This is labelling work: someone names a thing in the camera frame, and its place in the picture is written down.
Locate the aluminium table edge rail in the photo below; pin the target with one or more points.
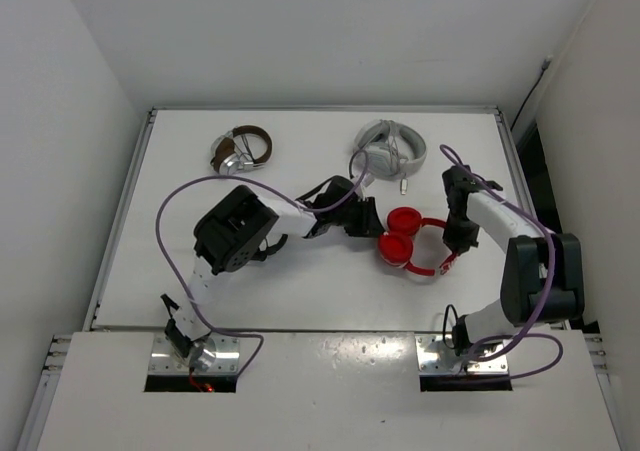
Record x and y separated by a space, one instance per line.
59 344

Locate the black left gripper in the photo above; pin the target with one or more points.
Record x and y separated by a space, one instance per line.
368 224

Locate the brown silver headphones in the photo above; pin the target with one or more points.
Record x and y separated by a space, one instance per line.
231 153

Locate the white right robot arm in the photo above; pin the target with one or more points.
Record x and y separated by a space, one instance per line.
542 280

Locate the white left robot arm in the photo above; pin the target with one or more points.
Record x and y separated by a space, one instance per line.
252 223

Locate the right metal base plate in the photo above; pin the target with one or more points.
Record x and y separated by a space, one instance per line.
436 359

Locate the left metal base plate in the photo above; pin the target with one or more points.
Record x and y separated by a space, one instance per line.
215 356

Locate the metal base plate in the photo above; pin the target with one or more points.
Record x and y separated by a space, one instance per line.
215 356
436 359

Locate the black headphones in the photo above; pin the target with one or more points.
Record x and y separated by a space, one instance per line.
268 250

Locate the red headphones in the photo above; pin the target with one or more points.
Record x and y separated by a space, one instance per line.
396 245

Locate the white grey headphones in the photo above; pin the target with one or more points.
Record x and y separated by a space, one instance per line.
395 151

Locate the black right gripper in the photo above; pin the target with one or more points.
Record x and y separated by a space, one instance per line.
459 244

